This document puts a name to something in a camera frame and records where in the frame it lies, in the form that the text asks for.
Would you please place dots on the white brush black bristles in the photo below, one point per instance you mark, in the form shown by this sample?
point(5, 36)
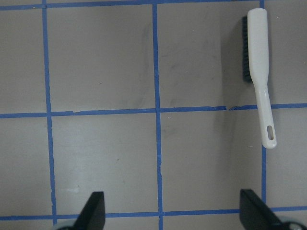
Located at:
point(255, 64)

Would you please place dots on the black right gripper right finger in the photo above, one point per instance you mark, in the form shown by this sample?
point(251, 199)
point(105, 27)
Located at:
point(254, 214)

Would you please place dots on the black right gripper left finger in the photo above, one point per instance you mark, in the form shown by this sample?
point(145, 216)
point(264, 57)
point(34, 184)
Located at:
point(92, 216)

